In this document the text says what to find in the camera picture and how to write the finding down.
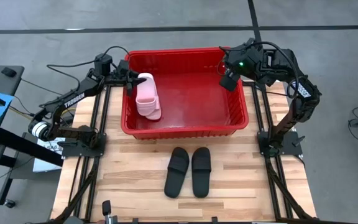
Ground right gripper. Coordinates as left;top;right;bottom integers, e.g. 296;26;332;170
219;39;256;78

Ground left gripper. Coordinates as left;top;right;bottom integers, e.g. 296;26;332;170
112;59;147;98

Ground black slide sandal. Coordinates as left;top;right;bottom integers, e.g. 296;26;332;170
163;146;190;198
191;146;213;198

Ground red plastic bin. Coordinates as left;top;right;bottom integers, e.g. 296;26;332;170
120;46;250;140

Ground white paper box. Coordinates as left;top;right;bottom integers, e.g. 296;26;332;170
32;136;67;173

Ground black computer mouse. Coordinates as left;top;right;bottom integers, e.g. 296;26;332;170
1;67;17;78

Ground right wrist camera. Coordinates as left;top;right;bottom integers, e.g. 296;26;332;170
218;70;241;93

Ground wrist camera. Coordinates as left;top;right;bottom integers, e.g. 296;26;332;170
218;70;241;93
93;53;114;77

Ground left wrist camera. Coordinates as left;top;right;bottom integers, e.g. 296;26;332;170
93;53;114;77

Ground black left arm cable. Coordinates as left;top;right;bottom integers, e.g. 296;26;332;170
47;45;130;94

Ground black floor cable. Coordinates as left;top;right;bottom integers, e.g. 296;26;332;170
20;78;58;108

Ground black aluminium frame rails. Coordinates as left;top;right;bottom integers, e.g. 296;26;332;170
53;81;127;224
242;80;318;223

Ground yellow cable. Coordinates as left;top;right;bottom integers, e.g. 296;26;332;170
9;105;35;121

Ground black grey handle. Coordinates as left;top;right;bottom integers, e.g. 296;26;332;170
101;200;118;224

